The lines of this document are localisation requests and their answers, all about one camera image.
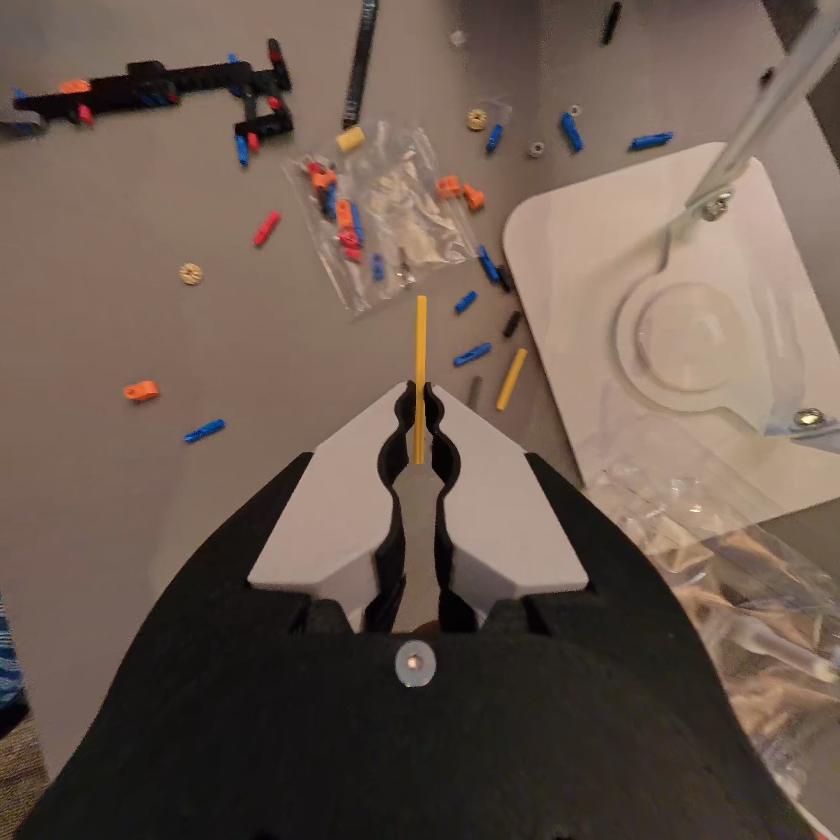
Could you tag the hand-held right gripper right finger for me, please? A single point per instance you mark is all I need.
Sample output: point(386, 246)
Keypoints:
point(518, 525)

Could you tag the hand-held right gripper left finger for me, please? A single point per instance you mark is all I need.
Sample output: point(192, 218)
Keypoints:
point(315, 525)

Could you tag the long yellow lego axle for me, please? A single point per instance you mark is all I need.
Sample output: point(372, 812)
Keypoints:
point(421, 367)

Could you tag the black lego technic assembly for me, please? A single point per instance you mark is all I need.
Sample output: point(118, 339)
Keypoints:
point(184, 82)

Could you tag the dark grey lego L-beam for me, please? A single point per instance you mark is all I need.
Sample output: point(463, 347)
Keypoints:
point(23, 119)

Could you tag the dark grey lego axle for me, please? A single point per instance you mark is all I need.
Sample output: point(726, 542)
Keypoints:
point(475, 392)

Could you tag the blue lego pin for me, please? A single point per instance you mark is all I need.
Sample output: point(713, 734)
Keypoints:
point(205, 431)
point(465, 302)
point(472, 354)
point(487, 264)
point(651, 140)
point(494, 138)
point(571, 132)

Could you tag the black lego pin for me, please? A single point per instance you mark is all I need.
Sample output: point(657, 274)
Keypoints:
point(611, 23)
point(512, 323)
point(504, 279)

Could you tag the tan lego gear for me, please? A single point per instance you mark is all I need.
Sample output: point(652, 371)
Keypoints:
point(191, 274)
point(477, 119)

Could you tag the red lego pin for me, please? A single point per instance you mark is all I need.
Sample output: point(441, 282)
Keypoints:
point(266, 228)

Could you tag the clear bag small lego parts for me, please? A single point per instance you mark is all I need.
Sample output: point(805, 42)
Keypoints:
point(394, 216)

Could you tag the short yellow lego piece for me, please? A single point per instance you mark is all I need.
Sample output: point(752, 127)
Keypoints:
point(350, 139)

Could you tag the long black lego beam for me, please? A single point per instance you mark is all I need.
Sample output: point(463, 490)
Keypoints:
point(359, 65)

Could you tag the large empty clear plastic bag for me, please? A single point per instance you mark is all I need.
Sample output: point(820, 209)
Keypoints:
point(754, 623)

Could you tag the person's torso plaid shirt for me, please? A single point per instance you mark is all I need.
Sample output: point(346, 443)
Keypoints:
point(10, 656)

